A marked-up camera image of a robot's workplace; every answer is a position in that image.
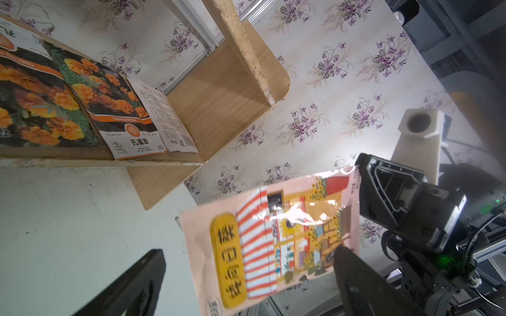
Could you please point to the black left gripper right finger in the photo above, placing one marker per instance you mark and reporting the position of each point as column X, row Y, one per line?
column 364, row 292

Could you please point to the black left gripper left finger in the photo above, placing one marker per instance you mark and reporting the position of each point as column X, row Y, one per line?
column 135, row 292

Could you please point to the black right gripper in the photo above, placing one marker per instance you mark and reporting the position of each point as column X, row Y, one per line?
column 397, row 198

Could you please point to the pink storefront seed bag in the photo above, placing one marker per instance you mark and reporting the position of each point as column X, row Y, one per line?
column 255, row 244

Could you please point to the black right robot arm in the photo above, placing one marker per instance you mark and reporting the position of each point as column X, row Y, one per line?
column 430, row 280

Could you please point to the white printed seed bag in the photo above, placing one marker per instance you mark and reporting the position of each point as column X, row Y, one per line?
column 171, row 129

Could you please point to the orange marigold seed bag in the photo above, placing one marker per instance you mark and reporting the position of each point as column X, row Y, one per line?
column 117, row 112

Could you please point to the wooden two-tier shelf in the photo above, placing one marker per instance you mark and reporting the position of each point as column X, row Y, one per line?
column 235, row 85

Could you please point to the dark marigold seed bag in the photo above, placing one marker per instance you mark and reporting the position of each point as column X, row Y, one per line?
column 37, row 107

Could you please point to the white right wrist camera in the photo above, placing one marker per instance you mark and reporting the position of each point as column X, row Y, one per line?
column 422, row 136

